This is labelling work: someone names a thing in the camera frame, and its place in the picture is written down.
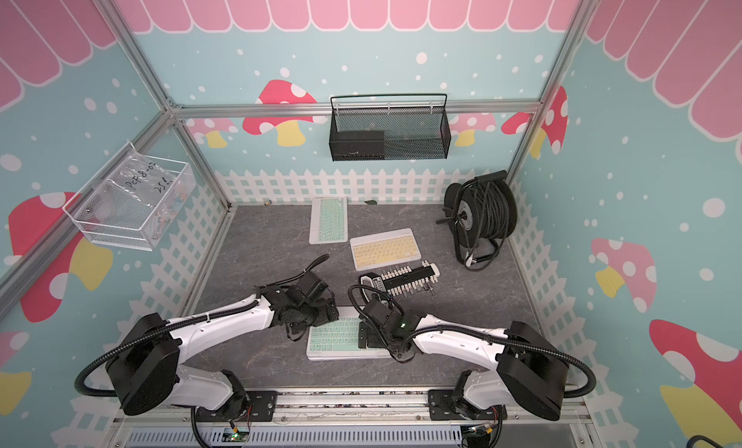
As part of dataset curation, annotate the green key keyboard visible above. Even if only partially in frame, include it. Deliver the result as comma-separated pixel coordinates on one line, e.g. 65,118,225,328
306,306,391,361
309,197,348,244

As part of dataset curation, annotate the yellow key white keyboard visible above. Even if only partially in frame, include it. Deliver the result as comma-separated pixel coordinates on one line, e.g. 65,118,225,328
350,228,421,272

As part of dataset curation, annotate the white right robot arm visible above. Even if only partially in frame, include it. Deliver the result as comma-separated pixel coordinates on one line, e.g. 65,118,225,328
348,284,597,421

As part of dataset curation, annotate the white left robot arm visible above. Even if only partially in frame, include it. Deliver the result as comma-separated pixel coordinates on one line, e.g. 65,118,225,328
73,270,339,420

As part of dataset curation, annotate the black box in basket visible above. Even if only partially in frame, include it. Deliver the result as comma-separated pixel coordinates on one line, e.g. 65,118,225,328
330,131,386,161

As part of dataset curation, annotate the plastic bag in basket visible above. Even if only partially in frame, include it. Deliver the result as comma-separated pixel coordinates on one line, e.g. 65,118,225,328
104,151,177,220

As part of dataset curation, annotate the black cable reel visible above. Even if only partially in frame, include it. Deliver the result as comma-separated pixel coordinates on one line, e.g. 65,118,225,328
436,170,518,272

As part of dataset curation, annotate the black wire mesh basket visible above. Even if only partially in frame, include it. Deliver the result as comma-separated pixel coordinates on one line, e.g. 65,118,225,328
330,93,451,161

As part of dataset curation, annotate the clear wire wall basket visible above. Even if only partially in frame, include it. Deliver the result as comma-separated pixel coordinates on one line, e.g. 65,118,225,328
63,143,196,251

